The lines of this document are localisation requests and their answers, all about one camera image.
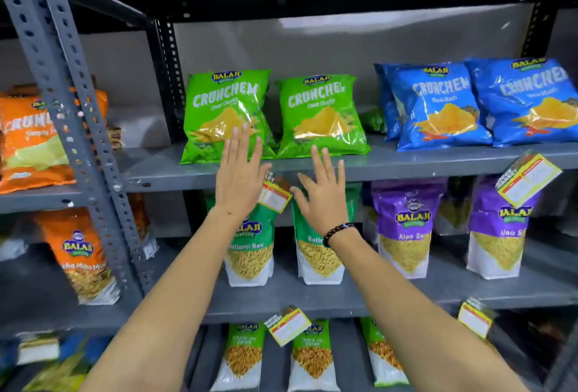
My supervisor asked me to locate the person's right forearm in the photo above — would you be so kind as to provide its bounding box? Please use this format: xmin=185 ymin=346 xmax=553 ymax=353
xmin=329 ymin=227 xmax=529 ymax=392

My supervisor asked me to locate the grey metal shelf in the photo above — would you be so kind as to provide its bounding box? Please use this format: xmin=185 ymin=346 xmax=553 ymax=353
xmin=0 ymin=0 xmax=578 ymax=392
xmin=0 ymin=0 xmax=157 ymax=347

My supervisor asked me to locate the person's left hand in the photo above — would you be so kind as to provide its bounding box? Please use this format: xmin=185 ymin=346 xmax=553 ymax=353
xmin=212 ymin=123 xmax=273 ymax=222

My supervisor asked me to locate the green Balaji sev pouch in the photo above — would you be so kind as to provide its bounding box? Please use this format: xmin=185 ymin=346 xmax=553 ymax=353
xmin=291 ymin=183 xmax=362 ymax=286
xmin=205 ymin=188 xmax=277 ymax=288

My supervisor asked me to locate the person's left forearm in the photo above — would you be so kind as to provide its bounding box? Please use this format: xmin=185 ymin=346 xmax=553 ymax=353
xmin=80 ymin=207 xmax=256 ymax=392

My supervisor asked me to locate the black bead bracelet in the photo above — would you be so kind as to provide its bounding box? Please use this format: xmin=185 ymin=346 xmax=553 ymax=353
xmin=322 ymin=222 xmax=358 ymax=249

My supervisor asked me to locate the green snack pouch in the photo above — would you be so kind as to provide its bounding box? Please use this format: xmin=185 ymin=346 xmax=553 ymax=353
xmin=287 ymin=319 xmax=340 ymax=392
xmin=210 ymin=322 xmax=266 ymax=391
xmin=359 ymin=316 xmax=409 ymax=388

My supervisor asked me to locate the yellow white price tag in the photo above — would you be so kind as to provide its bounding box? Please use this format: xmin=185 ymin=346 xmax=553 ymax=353
xmin=264 ymin=307 xmax=312 ymax=347
xmin=495 ymin=152 xmax=563 ymax=208
xmin=258 ymin=170 xmax=293 ymax=215
xmin=457 ymin=298 xmax=496 ymax=339

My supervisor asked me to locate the person's right hand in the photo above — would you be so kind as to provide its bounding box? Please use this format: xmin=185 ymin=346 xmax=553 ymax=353
xmin=290 ymin=145 xmax=358 ymax=238

